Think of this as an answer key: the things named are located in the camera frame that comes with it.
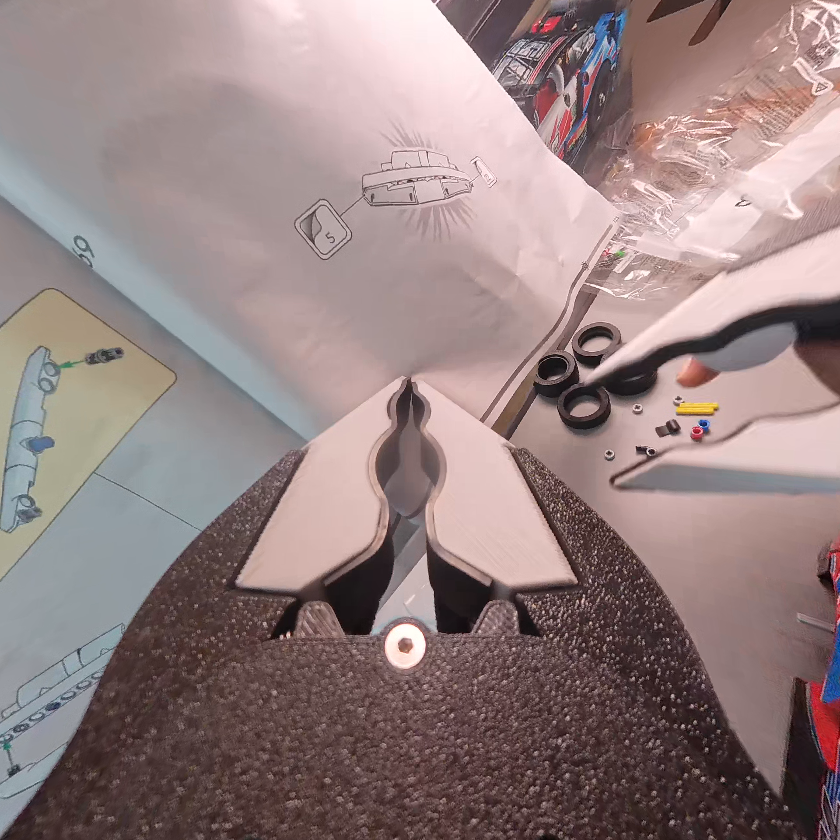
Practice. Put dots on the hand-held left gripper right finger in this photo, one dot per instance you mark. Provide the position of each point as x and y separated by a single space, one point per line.
499 518

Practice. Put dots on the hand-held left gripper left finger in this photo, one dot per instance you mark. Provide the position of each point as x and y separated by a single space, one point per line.
315 518

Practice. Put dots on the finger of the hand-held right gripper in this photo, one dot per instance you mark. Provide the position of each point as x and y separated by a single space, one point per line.
754 459
754 295

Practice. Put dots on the black rubber toy tyre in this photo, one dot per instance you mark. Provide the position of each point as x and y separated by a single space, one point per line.
583 407
633 385
556 375
596 341

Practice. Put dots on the toy brick race car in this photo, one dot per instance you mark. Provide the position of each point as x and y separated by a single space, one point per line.
828 722

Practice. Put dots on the building instruction booklet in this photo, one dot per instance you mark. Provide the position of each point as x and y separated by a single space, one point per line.
229 164

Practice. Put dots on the grey desk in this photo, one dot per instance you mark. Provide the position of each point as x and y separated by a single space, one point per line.
656 590

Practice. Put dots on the person's right hand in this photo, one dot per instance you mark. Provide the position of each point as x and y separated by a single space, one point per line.
695 375

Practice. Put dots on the yellow toy axle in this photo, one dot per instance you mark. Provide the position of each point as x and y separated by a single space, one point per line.
697 408

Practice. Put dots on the black flat toy connector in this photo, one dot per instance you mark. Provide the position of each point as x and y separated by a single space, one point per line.
668 428

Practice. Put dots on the clear plastic bag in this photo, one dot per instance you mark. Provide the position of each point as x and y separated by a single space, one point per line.
787 85
623 282

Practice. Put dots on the brown cardboard box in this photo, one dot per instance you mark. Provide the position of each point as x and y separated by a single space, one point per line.
663 72

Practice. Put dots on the toy car packaging box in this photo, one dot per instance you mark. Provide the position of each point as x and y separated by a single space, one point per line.
558 79

